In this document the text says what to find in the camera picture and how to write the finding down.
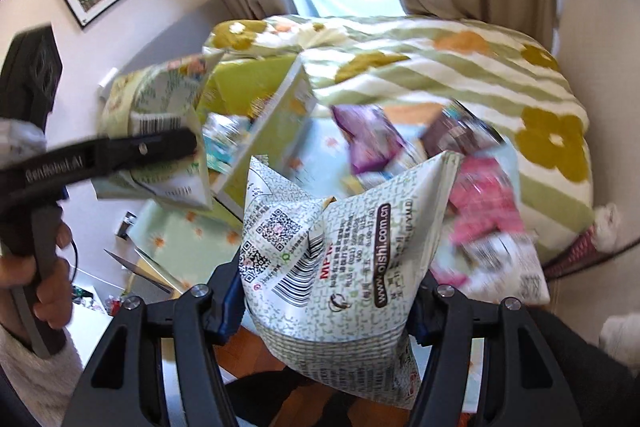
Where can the green cardboard box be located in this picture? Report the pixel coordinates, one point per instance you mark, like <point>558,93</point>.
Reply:
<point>272,137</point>

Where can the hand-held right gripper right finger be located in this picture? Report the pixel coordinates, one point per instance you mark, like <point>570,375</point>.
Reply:
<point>419,322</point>

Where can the person's left forearm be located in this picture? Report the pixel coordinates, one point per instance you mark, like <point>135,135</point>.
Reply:
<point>30,372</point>

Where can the white green printed snack bag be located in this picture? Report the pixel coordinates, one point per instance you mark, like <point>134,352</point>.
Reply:
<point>325,257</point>
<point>165,92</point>

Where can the dark brown snack packet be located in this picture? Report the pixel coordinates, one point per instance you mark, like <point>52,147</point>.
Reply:
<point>450,127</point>

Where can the floral striped blanket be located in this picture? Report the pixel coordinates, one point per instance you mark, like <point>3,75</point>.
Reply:
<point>450,72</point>

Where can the white fluffy slipper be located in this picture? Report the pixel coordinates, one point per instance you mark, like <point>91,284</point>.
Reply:
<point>620,337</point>
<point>607,227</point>

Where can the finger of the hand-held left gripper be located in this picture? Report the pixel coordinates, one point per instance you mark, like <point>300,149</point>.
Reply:
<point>150,148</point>

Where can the white wall switch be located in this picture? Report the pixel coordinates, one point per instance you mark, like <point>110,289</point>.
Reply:
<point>107,81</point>

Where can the person's black pants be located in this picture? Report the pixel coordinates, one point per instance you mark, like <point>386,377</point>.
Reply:
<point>575,357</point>

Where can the pink snack packet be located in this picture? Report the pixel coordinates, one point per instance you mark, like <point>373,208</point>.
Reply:
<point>480,202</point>

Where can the person's left hand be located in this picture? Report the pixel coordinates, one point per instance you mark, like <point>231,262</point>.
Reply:
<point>57,292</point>

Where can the white printed snack packet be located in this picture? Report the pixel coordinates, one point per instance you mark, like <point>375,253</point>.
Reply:
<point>505,267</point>

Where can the light blue snack packet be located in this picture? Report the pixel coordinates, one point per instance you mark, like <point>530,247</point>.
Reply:
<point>225,137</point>

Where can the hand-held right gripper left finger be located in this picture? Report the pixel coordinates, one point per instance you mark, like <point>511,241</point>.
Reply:
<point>232,309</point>

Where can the purple snack packet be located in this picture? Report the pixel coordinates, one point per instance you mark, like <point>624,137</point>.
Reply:
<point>365,137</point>

